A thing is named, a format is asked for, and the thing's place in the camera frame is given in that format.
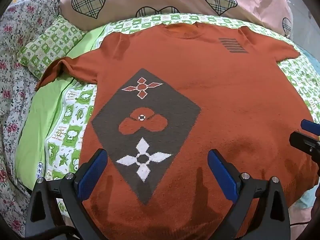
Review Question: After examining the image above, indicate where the green checkered bed sheet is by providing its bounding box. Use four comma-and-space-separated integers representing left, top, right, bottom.
44, 12, 320, 218

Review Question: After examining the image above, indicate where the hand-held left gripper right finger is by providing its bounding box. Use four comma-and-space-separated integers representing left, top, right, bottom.
208, 149, 292, 240

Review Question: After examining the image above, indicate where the green checkered pillow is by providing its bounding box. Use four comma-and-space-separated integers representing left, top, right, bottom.
17, 15, 87, 79

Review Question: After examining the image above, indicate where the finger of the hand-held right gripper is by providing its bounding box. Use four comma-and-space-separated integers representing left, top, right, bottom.
289, 131, 320, 161
300, 119, 320, 133

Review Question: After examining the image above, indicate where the floral blanket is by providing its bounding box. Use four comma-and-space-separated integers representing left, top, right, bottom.
0, 0, 63, 238

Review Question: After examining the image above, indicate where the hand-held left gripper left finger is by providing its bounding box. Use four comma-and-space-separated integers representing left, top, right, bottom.
25, 148, 108, 240

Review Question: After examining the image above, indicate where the plain light green sheet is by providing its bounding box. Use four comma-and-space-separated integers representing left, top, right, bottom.
15, 25, 108, 180

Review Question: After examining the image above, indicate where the light blue cloth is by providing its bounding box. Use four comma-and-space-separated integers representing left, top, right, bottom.
287, 185, 317, 228

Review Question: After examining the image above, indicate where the orange knitted sweater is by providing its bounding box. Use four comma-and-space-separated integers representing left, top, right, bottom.
35, 23, 319, 240

